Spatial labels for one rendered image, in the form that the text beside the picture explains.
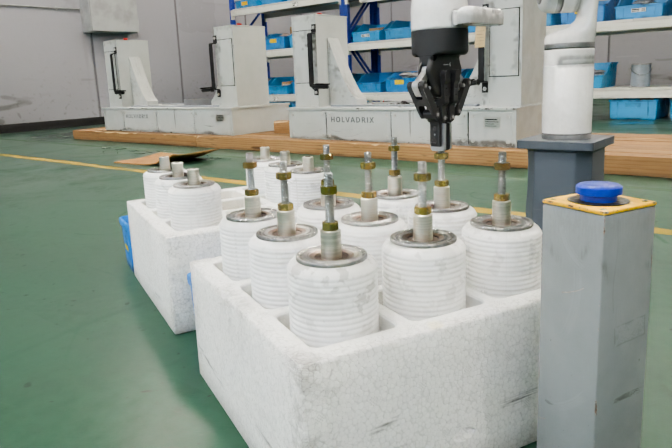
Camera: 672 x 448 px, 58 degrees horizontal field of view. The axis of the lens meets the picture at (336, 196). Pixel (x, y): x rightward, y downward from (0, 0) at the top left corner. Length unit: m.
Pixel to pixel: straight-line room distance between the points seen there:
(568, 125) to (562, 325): 0.67
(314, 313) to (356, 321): 0.04
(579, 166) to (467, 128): 1.81
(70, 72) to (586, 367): 7.16
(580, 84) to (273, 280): 0.75
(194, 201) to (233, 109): 3.00
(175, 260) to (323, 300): 0.52
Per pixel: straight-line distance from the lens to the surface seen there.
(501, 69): 2.98
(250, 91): 4.20
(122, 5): 7.70
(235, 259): 0.82
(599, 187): 0.59
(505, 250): 0.73
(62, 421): 0.93
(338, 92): 3.64
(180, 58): 8.33
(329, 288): 0.60
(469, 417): 0.72
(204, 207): 1.11
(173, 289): 1.10
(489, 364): 0.70
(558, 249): 0.60
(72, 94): 7.52
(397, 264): 0.67
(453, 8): 0.81
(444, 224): 0.81
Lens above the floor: 0.44
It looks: 11 degrees down
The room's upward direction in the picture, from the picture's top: 2 degrees counter-clockwise
